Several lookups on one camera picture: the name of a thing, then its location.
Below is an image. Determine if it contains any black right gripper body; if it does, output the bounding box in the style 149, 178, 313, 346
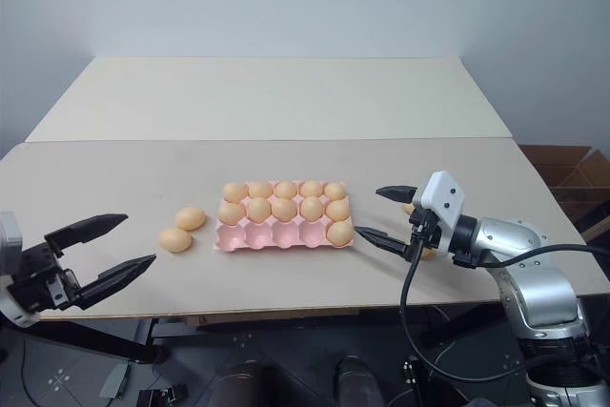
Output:
404, 205, 452, 261

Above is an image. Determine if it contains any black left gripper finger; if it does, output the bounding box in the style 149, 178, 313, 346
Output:
44, 214, 130, 258
75, 254, 158, 311

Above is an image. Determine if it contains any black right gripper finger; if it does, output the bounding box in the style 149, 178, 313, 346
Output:
375, 183, 420, 205
354, 226, 412, 262

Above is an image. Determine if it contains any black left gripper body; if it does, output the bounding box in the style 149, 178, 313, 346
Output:
6, 240, 82, 315

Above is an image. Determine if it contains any pink plastic egg tray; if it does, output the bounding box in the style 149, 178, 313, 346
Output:
212, 180, 356, 254

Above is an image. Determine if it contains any grey flat pad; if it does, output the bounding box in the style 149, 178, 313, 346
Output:
100, 360, 131, 399

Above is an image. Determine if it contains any dark rounded shape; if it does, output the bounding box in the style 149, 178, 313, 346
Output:
216, 361, 282, 407
333, 355, 382, 407

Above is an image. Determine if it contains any brown cardboard box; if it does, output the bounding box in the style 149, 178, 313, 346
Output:
518, 144, 610, 239

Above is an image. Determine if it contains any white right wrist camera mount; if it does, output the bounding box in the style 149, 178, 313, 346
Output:
411, 170, 467, 255

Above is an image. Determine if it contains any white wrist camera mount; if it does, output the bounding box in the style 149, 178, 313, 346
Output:
0, 210, 40, 329
411, 170, 467, 255

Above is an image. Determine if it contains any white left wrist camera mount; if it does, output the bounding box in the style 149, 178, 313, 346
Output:
0, 210, 40, 329

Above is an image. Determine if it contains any black table frame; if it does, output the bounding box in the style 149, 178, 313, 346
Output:
0, 307, 363, 364

